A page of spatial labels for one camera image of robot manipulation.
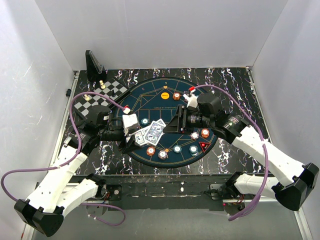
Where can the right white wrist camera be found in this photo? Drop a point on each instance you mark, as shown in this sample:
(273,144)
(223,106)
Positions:
(191,99)

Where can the blue chip stack top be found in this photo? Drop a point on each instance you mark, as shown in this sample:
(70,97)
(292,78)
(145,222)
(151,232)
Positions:
(194,135)

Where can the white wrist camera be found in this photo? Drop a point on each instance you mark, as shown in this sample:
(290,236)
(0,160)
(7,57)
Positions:
(191,99)
(130,123)

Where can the round blue poker mat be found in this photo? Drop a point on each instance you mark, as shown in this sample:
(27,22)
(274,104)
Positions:
(145,101)

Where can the red chip stack top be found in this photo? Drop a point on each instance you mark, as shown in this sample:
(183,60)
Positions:
(176,96)

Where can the red chip stack bottom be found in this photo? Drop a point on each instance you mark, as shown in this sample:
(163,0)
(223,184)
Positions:
(150,151)

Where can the black card holder stand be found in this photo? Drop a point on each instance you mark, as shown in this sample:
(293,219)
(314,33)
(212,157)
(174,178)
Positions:
(95,70)

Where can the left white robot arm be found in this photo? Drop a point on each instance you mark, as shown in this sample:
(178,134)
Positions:
(47,206)

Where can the orange dealer button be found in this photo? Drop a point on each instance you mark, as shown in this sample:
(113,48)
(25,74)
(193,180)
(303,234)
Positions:
(165,95)

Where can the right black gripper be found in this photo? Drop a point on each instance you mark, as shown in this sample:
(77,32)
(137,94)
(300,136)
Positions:
(178,123)

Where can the blue backed playing cards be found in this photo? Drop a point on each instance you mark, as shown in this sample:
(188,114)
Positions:
(154,132)

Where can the green chip stack bottom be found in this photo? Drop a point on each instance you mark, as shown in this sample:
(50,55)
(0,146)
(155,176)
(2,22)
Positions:
(177,148)

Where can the black wall knob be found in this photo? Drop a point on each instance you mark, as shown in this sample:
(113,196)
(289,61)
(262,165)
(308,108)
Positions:
(68,93)

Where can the black chess pawn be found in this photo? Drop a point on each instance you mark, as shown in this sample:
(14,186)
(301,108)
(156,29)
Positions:
(113,93)

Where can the red triangle big blind button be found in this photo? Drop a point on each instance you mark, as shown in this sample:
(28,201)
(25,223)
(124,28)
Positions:
(204,146)

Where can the green chip stack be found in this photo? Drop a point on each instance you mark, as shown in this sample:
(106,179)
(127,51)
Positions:
(144,121)
(177,148)
(193,149)

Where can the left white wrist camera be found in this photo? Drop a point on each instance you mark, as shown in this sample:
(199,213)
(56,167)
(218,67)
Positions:
(130,123)

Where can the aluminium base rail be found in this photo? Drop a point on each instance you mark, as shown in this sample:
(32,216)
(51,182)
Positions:
(180,210)

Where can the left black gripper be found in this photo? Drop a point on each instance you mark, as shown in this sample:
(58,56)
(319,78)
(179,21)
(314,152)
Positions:
(127,146)

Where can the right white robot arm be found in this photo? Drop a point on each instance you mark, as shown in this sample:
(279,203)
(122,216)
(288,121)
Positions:
(291,181)

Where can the playing card deck box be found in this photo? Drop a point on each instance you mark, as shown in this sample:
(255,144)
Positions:
(140,138)

